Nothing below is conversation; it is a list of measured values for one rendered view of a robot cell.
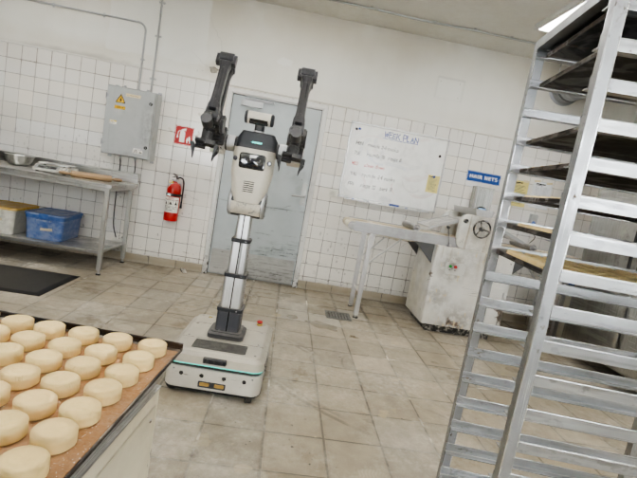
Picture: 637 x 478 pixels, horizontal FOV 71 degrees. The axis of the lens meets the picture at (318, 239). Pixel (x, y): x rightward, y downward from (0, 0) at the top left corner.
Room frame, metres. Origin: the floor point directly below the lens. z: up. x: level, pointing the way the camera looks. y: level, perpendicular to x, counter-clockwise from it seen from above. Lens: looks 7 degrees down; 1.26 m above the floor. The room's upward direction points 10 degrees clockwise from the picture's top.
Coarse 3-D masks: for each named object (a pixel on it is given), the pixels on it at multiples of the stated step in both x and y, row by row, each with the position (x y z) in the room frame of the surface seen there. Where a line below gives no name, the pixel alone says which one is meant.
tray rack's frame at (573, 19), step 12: (588, 0) 1.20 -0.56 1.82; (600, 0) 1.13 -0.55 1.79; (576, 12) 1.25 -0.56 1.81; (588, 12) 1.20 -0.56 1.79; (600, 12) 1.25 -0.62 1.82; (564, 24) 1.32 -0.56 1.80; (576, 24) 1.27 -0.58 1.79; (588, 24) 1.33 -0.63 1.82; (552, 36) 1.39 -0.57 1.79; (564, 36) 1.37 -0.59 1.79; (540, 48) 1.49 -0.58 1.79; (552, 48) 1.50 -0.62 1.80; (636, 420) 1.47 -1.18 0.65; (636, 444) 1.46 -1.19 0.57; (636, 456) 1.46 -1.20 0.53
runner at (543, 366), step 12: (468, 348) 1.50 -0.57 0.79; (480, 348) 1.50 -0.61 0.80; (492, 360) 1.47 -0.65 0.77; (504, 360) 1.49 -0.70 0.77; (516, 360) 1.48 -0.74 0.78; (540, 360) 1.48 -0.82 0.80; (552, 372) 1.46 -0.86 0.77; (564, 372) 1.47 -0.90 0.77; (576, 372) 1.47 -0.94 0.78; (588, 372) 1.47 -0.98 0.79; (612, 384) 1.45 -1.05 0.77; (624, 384) 1.46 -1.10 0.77; (636, 384) 1.46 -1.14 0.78
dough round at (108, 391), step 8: (88, 384) 0.60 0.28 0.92; (96, 384) 0.60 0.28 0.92; (104, 384) 0.61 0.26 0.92; (112, 384) 0.61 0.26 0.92; (120, 384) 0.61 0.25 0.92; (88, 392) 0.58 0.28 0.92; (96, 392) 0.58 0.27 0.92; (104, 392) 0.59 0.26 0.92; (112, 392) 0.59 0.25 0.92; (120, 392) 0.60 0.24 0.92; (104, 400) 0.58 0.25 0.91; (112, 400) 0.59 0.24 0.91
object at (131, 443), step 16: (144, 400) 0.73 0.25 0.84; (128, 416) 0.67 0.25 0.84; (144, 416) 0.72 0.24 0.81; (112, 432) 0.62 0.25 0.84; (128, 432) 0.66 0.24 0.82; (144, 432) 0.73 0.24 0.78; (112, 448) 0.61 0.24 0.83; (128, 448) 0.66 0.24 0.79; (144, 448) 0.74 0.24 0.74; (96, 464) 0.56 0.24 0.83; (112, 464) 0.61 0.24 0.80; (128, 464) 0.67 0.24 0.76; (144, 464) 0.75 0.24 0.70
